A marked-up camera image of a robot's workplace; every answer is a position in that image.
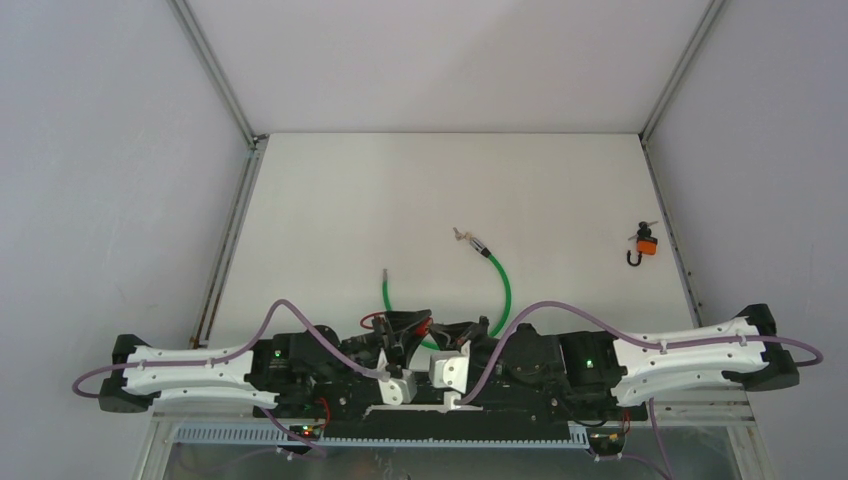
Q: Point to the red cable lock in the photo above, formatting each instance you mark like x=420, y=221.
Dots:
x=417, y=322

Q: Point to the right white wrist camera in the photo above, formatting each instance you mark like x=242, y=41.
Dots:
x=448, y=371

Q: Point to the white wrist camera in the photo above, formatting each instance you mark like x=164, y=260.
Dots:
x=397, y=386
x=448, y=371

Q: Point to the orange padlock with keys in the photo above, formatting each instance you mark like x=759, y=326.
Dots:
x=646, y=244

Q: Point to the green cable lock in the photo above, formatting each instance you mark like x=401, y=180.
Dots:
x=485, y=252

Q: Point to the right aluminium corner post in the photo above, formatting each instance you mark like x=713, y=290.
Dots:
x=694, y=44

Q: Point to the left aluminium corner post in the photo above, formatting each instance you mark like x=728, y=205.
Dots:
x=197, y=39

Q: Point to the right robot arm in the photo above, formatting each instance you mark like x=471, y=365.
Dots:
x=743, y=350

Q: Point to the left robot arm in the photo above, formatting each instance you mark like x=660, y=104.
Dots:
x=290, y=374

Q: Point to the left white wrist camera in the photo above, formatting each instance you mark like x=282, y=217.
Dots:
x=397, y=386

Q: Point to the aluminium front frame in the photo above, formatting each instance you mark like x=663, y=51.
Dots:
x=700, y=434

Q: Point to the silver key bunch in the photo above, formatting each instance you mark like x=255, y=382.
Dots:
x=463, y=235

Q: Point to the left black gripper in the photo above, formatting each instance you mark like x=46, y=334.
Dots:
x=403, y=328

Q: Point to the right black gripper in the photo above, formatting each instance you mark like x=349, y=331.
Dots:
x=456, y=334

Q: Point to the aluminium corner post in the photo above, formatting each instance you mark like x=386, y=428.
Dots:
x=694, y=44
x=197, y=39

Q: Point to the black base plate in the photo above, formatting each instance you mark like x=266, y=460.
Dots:
x=351, y=408

